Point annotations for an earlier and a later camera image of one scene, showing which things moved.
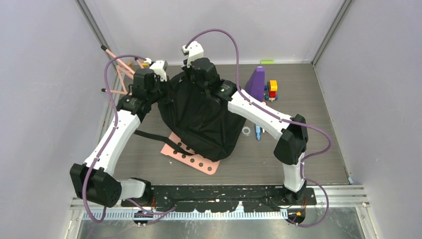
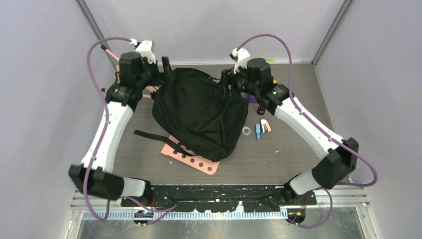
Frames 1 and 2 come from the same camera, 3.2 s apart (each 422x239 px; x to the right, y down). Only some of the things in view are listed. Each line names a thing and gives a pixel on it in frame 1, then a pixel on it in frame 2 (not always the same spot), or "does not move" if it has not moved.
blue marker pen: x=258 y=131 does not move
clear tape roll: x=246 y=130 does not move
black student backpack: x=194 y=125 does not move
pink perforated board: x=207 y=166 does not move
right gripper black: x=187 y=71 → x=228 y=78
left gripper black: x=169 y=92 → x=165 y=77
